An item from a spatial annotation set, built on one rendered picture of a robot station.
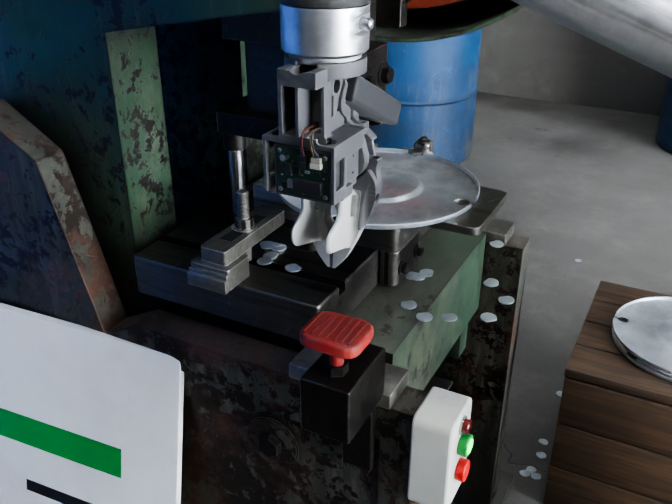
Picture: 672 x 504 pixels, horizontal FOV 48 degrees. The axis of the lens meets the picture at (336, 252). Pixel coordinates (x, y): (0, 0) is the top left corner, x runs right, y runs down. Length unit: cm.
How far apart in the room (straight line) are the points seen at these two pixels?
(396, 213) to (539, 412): 104
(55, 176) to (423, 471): 63
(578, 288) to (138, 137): 171
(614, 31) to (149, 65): 62
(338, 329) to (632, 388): 80
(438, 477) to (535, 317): 141
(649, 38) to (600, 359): 87
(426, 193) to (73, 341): 56
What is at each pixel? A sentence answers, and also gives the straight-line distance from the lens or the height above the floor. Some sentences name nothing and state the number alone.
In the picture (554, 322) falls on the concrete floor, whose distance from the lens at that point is 229.
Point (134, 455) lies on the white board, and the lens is 119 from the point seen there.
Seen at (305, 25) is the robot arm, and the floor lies 108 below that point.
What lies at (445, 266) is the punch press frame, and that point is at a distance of 116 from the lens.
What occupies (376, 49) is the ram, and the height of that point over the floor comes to 97.
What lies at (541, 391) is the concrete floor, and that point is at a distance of 201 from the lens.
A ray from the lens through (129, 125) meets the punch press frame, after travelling 107.
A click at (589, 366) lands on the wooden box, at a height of 35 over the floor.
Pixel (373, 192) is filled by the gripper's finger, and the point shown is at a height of 93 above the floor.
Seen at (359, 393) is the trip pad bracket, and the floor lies 69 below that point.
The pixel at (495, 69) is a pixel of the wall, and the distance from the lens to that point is 450.
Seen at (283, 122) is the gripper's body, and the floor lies 100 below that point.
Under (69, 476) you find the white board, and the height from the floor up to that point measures 34.
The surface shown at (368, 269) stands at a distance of 105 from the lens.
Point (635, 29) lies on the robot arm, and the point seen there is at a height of 106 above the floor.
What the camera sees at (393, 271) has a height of 68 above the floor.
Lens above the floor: 120
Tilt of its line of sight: 28 degrees down
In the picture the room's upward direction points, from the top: straight up
